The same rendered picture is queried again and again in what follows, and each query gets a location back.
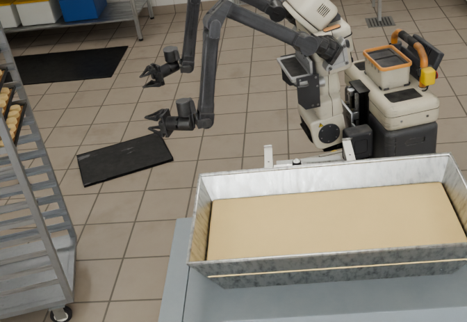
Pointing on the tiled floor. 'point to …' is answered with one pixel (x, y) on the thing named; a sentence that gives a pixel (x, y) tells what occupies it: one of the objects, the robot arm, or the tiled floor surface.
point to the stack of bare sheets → (123, 159)
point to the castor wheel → (65, 314)
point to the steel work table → (116, 8)
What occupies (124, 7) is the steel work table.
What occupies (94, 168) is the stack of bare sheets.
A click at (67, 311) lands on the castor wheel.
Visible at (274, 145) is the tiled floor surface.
